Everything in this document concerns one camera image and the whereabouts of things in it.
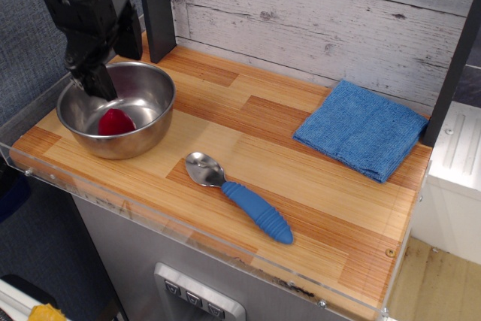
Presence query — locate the stainless steel bowl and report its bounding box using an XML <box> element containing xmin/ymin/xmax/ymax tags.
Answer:
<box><xmin>56</xmin><ymin>62</ymin><xmax>176</xmax><ymax>159</ymax></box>

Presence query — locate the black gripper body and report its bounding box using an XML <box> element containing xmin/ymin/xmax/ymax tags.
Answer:
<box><xmin>38</xmin><ymin>0</ymin><xmax>138</xmax><ymax>75</ymax></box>

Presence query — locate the dark grey left post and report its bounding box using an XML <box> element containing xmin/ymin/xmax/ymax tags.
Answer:
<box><xmin>142</xmin><ymin>0</ymin><xmax>177</xmax><ymax>63</ymax></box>

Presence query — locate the red toy strawberry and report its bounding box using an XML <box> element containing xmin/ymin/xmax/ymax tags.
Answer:
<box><xmin>98</xmin><ymin>108</ymin><xmax>136</xmax><ymax>136</ymax></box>

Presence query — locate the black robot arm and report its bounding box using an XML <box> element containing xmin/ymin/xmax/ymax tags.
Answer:
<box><xmin>44</xmin><ymin>0</ymin><xmax>143</xmax><ymax>101</ymax></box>

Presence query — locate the clear acrylic guard rail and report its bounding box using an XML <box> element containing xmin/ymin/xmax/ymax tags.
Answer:
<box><xmin>0</xmin><ymin>16</ymin><xmax>432</xmax><ymax>321</ymax></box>

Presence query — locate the yellow black object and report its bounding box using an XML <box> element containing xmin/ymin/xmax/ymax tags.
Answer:
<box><xmin>27</xmin><ymin>304</ymin><xmax>67</xmax><ymax>321</ymax></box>

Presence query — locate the folded blue rag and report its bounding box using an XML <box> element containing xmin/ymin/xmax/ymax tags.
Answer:
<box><xmin>292</xmin><ymin>80</ymin><xmax>428</xmax><ymax>183</ymax></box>

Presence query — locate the white side cabinet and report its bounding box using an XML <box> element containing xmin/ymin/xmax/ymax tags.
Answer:
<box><xmin>411</xmin><ymin>101</ymin><xmax>480</xmax><ymax>264</ymax></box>

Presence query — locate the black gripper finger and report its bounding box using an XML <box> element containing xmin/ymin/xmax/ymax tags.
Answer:
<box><xmin>71</xmin><ymin>64</ymin><xmax>117</xmax><ymax>101</ymax></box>
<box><xmin>113</xmin><ymin>8</ymin><xmax>143</xmax><ymax>60</ymax></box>

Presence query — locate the blue handled metal spoon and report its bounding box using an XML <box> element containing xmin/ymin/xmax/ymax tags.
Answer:
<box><xmin>185</xmin><ymin>152</ymin><xmax>294</xmax><ymax>245</ymax></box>

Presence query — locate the dark grey right post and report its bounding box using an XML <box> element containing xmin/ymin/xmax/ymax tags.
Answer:
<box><xmin>422</xmin><ymin>0</ymin><xmax>480</xmax><ymax>147</ymax></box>

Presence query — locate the stainless steel cabinet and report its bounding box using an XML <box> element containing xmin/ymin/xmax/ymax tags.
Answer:
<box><xmin>74</xmin><ymin>197</ymin><xmax>382</xmax><ymax>320</ymax></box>

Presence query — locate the silver button control panel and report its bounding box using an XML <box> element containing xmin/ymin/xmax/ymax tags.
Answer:
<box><xmin>154</xmin><ymin>262</ymin><xmax>247</xmax><ymax>320</ymax></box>

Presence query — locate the dark grey post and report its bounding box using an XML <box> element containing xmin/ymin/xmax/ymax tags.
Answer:
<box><xmin>142</xmin><ymin>0</ymin><xmax>177</xmax><ymax>63</ymax></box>
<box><xmin>422</xmin><ymin>0</ymin><xmax>480</xmax><ymax>147</ymax></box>

